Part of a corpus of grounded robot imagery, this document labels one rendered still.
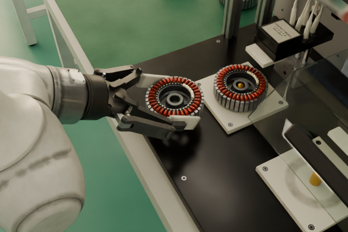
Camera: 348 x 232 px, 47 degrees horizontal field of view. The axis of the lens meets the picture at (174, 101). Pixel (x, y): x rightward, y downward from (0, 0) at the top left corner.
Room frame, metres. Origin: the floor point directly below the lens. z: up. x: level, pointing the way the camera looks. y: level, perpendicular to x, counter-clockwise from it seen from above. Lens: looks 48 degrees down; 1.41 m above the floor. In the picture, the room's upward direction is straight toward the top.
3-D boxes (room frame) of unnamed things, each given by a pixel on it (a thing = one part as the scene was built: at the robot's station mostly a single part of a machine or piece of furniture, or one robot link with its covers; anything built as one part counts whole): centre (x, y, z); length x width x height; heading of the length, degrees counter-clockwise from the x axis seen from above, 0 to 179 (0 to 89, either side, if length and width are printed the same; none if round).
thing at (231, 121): (0.59, -0.14, 0.78); 0.15 x 0.15 x 0.01; 28
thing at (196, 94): (0.52, 0.00, 0.83); 0.11 x 0.11 x 0.04
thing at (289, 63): (0.65, -0.27, 0.80); 0.07 x 0.05 x 0.06; 28
